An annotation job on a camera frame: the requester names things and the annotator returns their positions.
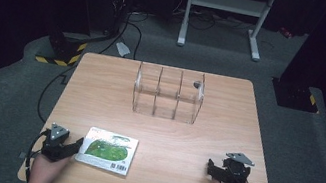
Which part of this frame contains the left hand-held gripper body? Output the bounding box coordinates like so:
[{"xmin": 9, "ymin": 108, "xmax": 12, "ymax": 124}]
[{"xmin": 38, "ymin": 121, "xmax": 74, "ymax": 166}]

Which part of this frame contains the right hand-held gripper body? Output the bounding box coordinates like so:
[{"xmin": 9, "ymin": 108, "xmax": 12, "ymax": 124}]
[{"xmin": 217, "ymin": 149, "xmax": 257, "ymax": 183}]

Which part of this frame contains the green and white book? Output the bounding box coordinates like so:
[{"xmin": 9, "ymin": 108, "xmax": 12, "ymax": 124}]
[{"xmin": 72, "ymin": 124, "xmax": 141, "ymax": 179}]

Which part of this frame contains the clear acrylic divided rack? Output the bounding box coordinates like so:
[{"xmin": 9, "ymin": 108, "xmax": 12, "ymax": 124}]
[{"xmin": 129, "ymin": 60, "xmax": 209, "ymax": 126}]

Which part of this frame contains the person's left hand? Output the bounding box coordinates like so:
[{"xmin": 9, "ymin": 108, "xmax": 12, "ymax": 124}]
[{"xmin": 26, "ymin": 148, "xmax": 74, "ymax": 183}]

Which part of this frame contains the grey tape strip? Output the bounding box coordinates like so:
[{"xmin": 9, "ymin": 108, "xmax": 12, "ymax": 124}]
[{"xmin": 18, "ymin": 149, "xmax": 41, "ymax": 163}]

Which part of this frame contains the black yellow striped base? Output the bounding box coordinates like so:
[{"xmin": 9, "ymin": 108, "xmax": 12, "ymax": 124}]
[
  {"xmin": 267, "ymin": 76, "xmax": 324, "ymax": 115},
  {"xmin": 33, "ymin": 26, "xmax": 90, "ymax": 70}
]

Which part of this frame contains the white paper scrap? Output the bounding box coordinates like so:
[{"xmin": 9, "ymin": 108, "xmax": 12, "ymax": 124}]
[{"xmin": 113, "ymin": 41, "xmax": 133, "ymax": 59}]

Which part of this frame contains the small red object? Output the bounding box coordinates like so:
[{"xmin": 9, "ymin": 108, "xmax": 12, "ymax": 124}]
[{"xmin": 277, "ymin": 26, "xmax": 296, "ymax": 40}]

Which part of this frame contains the white metal stand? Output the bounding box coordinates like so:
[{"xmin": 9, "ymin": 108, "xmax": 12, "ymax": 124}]
[{"xmin": 176, "ymin": 0, "xmax": 278, "ymax": 64}]

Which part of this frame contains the black floor cable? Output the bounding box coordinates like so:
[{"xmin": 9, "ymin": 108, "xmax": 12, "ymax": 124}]
[{"xmin": 34, "ymin": 7, "xmax": 145, "ymax": 139}]

